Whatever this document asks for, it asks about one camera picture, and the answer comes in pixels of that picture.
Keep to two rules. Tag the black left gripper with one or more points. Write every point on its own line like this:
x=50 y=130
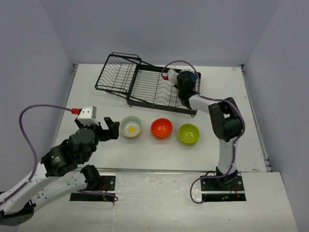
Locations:
x=113 y=132

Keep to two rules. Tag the lime green bowl front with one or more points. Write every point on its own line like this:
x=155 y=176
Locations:
x=188 y=130

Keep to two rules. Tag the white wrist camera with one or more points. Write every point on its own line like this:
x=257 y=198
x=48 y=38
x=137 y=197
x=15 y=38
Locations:
x=172 y=76
x=87 y=116

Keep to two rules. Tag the orange bowl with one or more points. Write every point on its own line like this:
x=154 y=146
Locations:
x=161 y=126
x=161 y=136

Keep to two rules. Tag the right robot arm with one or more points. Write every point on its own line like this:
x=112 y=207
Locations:
x=226 y=121

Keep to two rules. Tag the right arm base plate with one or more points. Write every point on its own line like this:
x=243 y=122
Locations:
x=214 y=190

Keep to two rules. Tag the white floral bowl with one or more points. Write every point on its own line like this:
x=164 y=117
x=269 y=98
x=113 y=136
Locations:
x=127 y=136

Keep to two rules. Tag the orange bowl front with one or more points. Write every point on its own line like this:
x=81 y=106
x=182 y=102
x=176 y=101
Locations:
x=161 y=136

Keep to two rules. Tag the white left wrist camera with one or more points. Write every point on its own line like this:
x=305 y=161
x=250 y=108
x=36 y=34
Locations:
x=87 y=116

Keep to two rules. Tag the yellow checkered white bowl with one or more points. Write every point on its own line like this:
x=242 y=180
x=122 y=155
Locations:
x=131 y=125

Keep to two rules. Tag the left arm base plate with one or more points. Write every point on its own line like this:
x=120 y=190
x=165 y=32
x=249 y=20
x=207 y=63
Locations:
x=105 y=185

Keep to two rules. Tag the blue patterned bowl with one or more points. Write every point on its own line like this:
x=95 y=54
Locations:
x=191 y=74

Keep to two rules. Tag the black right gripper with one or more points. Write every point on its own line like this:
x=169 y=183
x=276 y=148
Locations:
x=193 y=84

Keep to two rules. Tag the black wire dish rack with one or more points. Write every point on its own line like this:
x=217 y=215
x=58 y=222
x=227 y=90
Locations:
x=140 y=83

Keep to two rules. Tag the lime green bowl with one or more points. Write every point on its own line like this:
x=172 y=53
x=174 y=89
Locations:
x=188 y=130
x=189 y=141

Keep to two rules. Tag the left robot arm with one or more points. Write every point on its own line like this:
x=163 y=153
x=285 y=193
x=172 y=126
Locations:
x=62 y=171

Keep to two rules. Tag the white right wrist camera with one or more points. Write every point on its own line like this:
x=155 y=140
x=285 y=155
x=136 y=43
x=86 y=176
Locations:
x=172 y=76

